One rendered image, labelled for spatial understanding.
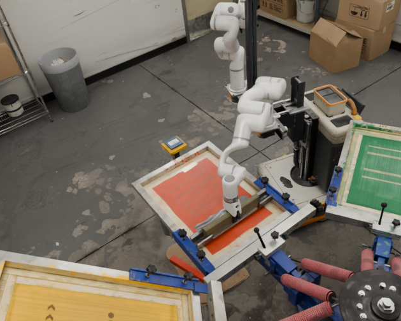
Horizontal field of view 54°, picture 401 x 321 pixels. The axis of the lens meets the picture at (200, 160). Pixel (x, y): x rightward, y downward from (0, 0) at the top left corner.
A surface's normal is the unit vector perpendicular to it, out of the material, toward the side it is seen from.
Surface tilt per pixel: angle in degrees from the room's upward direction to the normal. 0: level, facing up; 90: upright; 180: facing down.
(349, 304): 0
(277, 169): 0
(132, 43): 90
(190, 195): 0
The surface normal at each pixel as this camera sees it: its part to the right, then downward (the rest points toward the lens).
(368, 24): -0.76, 0.50
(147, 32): 0.58, 0.51
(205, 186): -0.11, -0.73
